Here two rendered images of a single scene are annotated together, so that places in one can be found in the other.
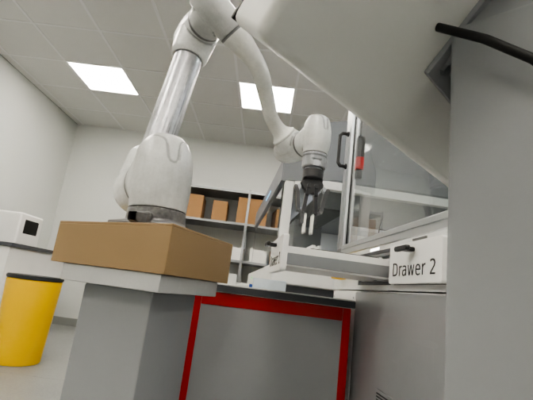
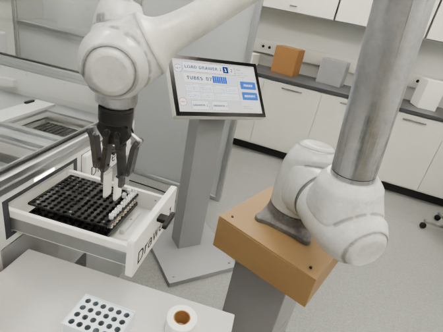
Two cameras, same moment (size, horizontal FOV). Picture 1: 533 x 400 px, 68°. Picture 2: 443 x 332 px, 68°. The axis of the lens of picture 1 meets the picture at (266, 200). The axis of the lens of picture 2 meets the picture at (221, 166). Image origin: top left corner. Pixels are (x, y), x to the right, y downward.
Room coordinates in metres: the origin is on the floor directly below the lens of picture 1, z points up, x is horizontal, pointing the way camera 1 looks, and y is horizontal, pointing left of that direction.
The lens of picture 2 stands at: (2.00, 0.23, 1.43)
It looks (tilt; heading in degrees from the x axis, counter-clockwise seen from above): 25 degrees down; 192
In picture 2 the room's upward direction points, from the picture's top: 12 degrees clockwise
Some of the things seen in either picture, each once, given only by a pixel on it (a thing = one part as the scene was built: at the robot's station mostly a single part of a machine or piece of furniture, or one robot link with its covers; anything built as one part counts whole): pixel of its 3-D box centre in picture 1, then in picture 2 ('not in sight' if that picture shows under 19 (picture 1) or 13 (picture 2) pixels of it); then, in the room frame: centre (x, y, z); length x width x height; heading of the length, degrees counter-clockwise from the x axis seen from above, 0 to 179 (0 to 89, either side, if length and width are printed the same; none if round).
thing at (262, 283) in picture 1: (269, 284); (99, 323); (1.57, -0.05, 0.78); 0.12 x 0.08 x 0.04; 93
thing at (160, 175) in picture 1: (162, 174); (307, 176); (1.07, 0.30, 1.03); 0.18 x 0.16 x 0.22; 31
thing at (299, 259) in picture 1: (339, 266); (84, 207); (1.34, -0.27, 0.86); 0.40 x 0.26 x 0.06; 95
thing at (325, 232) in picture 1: (335, 249); not in sight; (3.08, -0.58, 1.13); 1.78 x 1.14 x 0.45; 5
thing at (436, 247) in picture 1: (415, 262); (107, 155); (1.04, -0.41, 0.87); 0.29 x 0.02 x 0.11; 5
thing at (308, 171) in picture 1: (312, 182); (115, 124); (1.38, -0.16, 1.16); 0.08 x 0.07 x 0.09; 95
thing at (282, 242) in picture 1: (278, 255); (153, 225); (1.32, -0.06, 0.87); 0.29 x 0.02 x 0.11; 5
